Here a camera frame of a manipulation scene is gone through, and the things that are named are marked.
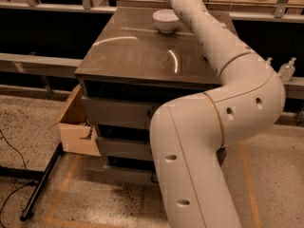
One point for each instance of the metal railing frame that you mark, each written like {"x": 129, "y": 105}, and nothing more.
{"x": 64, "y": 67}

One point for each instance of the grey drawer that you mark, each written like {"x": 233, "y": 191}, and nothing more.
{"x": 124, "y": 149}
{"x": 137, "y": 176}
{"x": 121, "y": 113}

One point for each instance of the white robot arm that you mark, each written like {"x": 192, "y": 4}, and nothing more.
{"x": 186, "y": 133}

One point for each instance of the middle grey drawer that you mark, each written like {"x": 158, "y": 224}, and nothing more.
{"x": 124, "y": 149}

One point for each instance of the grey drawer cabinet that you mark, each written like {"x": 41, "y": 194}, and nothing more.
{"x": 132, "y": 60}

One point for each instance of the bottom grey drawer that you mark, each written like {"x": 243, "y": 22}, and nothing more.
{"x": 137, "y": 176}

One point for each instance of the black metal floor bar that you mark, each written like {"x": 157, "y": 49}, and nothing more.
{"x": 39, "y": 186}

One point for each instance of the white ceramic bowl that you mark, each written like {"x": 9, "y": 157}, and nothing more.
{"x": 166, "y": 20}

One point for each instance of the top grey drawer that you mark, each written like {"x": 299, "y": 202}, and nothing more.
{"x": 121, "y": 113}

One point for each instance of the open cardboard box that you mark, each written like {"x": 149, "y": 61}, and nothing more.
{"x": 76, "y": 132}

